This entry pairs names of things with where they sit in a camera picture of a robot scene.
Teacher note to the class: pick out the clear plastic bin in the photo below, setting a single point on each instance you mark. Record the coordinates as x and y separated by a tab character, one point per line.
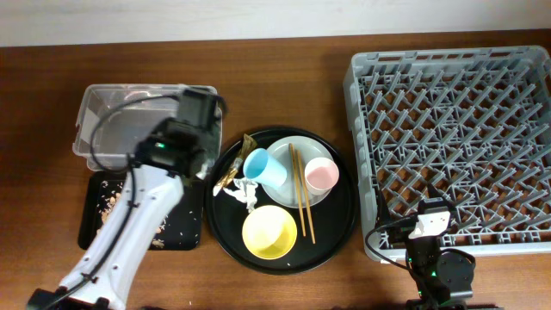
124	130

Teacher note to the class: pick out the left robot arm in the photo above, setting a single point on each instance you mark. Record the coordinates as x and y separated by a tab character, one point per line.
176	150

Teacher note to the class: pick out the gold snack wrapper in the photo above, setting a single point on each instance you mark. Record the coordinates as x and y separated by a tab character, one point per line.
248	145

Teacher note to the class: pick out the food scraps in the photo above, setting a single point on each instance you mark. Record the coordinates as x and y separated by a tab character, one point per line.
109	194

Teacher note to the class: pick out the right wooden chopstick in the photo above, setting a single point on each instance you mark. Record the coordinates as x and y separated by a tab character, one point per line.
305	193

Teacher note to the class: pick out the grey plate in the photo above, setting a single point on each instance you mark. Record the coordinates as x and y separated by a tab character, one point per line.
309	149

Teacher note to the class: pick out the left wooden chopstick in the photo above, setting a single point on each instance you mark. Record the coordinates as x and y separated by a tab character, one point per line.
297	187

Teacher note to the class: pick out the wooden chopstick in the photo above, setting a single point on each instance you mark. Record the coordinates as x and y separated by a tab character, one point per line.
297	187
305	193

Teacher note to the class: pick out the white napkin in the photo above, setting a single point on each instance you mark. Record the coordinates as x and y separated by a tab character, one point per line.
245	192

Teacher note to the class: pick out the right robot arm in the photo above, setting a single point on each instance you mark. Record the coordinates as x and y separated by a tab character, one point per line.
443	276

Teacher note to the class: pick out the black rectangular tray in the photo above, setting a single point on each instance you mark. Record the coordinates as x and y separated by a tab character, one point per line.
183	231

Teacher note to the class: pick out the grey dishwasher rack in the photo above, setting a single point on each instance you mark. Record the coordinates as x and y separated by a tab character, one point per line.
474	123

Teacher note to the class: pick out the blue cup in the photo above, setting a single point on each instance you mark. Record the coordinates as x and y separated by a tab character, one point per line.
261	167

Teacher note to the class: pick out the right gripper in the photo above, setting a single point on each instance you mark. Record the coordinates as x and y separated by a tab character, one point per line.
405	227

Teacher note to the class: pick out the round black serving tray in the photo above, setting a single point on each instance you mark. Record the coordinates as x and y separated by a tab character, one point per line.
334	217

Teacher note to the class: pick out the pink cup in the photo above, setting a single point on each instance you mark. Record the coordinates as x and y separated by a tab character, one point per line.
321	175

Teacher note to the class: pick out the yellow bowl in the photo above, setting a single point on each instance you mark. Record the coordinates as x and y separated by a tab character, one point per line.
269	232

